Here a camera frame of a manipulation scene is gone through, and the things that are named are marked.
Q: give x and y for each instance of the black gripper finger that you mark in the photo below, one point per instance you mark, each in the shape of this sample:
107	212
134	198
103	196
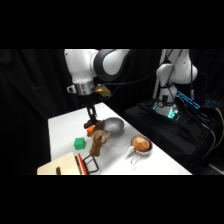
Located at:
94	118
89	119

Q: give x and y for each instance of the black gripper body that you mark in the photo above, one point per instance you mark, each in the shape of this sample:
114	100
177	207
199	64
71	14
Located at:
90	103

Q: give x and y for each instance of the brown plush deer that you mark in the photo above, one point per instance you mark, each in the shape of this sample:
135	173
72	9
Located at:
97	138

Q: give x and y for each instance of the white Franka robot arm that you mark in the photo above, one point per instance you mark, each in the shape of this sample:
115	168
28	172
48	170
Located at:
80	63

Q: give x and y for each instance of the grey bowl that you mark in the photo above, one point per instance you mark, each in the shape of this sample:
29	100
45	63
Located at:
115	126

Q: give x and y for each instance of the orange round object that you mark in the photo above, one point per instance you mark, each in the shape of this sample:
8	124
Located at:
88	130

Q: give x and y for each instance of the yellow tag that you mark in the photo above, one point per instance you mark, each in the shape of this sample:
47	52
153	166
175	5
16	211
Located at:
102	90

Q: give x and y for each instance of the green block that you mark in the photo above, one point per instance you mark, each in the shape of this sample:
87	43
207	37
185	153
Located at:
79	143

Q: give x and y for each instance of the red black strip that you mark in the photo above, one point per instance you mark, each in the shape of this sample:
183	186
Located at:
80	163

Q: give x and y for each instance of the glass cup with brown contents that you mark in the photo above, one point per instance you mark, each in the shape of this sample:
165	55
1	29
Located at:
141	145

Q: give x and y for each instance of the light wooden board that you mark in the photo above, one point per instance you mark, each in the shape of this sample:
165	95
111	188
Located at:
60	165

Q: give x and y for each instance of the black curtain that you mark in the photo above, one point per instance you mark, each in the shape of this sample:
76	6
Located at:
33	100

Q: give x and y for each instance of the small brown peg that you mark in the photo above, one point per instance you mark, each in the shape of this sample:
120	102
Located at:
58	171

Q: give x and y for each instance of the black covered stand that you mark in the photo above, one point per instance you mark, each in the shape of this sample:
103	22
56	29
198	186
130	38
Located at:
166	133

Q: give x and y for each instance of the blue lit device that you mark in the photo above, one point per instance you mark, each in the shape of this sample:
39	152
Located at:
188	100

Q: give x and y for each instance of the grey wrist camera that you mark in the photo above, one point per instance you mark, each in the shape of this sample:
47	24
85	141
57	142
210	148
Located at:
71	89

